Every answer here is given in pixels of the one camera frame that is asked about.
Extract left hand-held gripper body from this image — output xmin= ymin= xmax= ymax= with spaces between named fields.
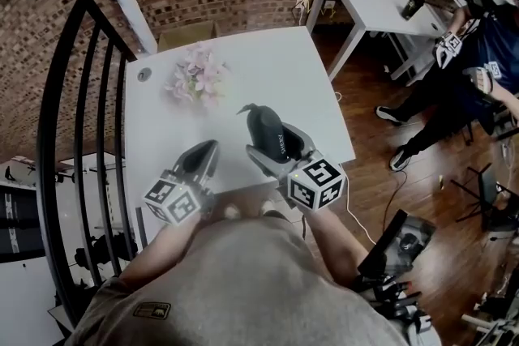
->
xmin=141 ymin=157 xmax=217 ymax=227

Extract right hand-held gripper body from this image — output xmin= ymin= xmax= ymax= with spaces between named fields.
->
xmin=272 ymin=149 xmax=349 ymax=214

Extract person's left forearm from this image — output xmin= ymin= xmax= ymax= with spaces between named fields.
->
xmin=119 ymin=212 xmax=204 ymax=288

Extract person's right forearm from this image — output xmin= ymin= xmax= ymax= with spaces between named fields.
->
xmin=306 ymin=206 xmax=371 ymax=291

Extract large white table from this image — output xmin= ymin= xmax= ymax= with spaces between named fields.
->
xmin=122 ymin=26 xmax=358 ymax=254

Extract pink flowers in cream pot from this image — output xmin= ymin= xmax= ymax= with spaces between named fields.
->
xmin=163 ymin=42 xmax=233 ymax=109

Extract black chest-mounted device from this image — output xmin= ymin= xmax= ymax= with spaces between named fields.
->
xmin=356 ymin=208 xmax=409 ymax=277

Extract person's torso in gray shirt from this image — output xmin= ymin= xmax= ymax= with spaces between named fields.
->
xmin=64 ymin=210 xmax=410 ymax=346

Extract brown cardboard box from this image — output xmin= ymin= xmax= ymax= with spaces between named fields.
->
xmin=157 ymin=19 xmax=222 ymax=53

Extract black waist equipment pack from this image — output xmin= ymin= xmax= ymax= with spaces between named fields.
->
xmin=351 ymin=273 xmax=435 ymax=337

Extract black stair railing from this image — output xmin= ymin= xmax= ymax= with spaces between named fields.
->
xmin=35 ymin=0 xmax=144 ymax=329

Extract small white table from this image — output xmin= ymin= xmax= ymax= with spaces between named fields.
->
xmin=306 ymin=0 xmax=452 ymax=83

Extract black folding stand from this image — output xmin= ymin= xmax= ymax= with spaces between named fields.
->
xmin=451 ymin=163 xmax=519 ymax=233

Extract black cup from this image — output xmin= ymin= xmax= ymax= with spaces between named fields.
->
xmin=401 ymin=0 xmax=427 ymax=22

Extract white floor cable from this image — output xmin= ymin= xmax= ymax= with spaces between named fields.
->
xmin=332 ymin=92 xmax=379 ymax=246

